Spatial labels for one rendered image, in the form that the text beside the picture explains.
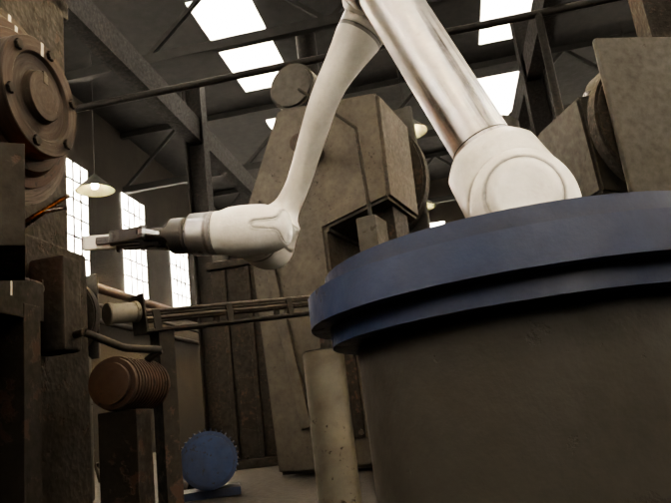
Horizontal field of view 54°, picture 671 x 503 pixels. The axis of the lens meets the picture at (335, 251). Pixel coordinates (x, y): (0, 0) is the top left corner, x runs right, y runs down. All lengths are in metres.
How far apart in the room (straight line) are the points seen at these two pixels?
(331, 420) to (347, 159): 2.56
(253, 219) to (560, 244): 0.99
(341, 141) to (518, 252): 3.89
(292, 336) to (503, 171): 3.27
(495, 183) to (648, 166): 3.45
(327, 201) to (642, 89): 2.07
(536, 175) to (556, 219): 0.57
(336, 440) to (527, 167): 1.12
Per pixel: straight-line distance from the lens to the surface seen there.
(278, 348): 4.15
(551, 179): 0.93
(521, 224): 0.36
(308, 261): 4.11
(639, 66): 4.64
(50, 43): 2.29
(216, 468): 3.46
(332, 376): 1.85
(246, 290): 5.68
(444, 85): 1.09
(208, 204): 10.80
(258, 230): 1.28
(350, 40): 1.39
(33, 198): 1.70
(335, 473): 1.85
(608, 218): 0.36
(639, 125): 4.43
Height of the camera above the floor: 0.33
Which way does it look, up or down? 14 degrees up
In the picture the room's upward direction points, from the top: 7 degrees counter-clockwise
